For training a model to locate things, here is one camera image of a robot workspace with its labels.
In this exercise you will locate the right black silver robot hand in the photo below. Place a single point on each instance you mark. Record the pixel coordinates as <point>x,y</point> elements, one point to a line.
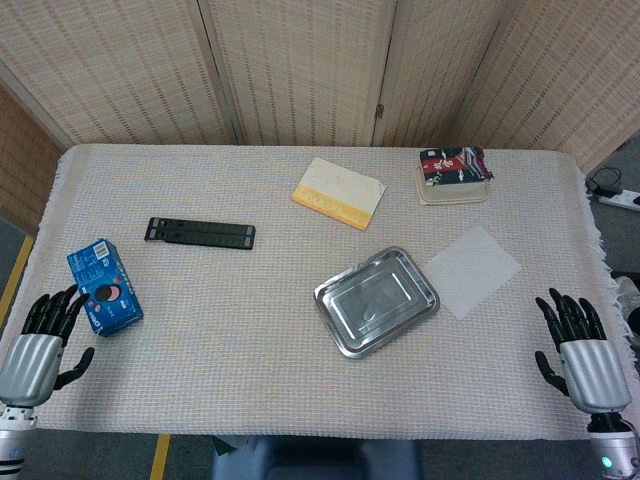
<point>595,372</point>

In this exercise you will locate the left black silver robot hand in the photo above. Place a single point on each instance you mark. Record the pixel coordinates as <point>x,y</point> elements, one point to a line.
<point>30,360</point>

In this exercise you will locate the translucent white sheet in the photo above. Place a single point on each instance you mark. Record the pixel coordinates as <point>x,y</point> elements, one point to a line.
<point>472,272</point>

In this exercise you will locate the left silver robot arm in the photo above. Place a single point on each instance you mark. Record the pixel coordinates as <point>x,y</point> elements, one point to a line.
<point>12,445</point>

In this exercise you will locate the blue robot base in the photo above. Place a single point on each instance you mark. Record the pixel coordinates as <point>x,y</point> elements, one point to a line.
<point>315,460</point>

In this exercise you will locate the metal tray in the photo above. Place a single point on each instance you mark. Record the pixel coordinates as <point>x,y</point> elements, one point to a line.
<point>375,302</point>

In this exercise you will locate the blue Oreo cookie box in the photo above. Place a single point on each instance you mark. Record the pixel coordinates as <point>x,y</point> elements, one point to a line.
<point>102,287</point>

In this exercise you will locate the white power strip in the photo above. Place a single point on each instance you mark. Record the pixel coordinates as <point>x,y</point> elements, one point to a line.
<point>622,200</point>

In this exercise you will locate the white woven tablecloth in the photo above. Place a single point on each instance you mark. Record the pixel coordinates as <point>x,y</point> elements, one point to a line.
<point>225,340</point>

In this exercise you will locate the black folded stand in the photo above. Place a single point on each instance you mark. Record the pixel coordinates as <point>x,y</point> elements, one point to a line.
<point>200,233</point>

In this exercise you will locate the beige plastic container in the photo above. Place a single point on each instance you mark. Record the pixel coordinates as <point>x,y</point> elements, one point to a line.
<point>452,194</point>

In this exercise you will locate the yellow and white book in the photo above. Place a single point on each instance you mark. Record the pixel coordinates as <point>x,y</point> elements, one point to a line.
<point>340,190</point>

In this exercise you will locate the metal screen hinge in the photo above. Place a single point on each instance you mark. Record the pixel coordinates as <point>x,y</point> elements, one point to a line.
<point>380,111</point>

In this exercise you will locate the woven folding screen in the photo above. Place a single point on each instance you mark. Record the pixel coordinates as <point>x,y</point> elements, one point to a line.
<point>300,65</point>

